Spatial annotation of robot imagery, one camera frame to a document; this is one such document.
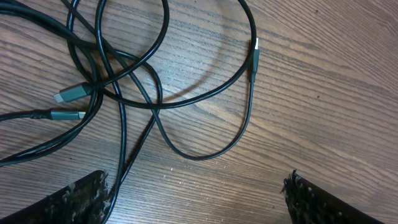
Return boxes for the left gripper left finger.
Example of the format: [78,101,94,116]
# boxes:
[1,170,108,224]

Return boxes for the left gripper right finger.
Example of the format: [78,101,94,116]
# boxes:
[281,170,382,224]

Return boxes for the black USB-A cable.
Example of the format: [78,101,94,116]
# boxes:
[0,0,261,161]

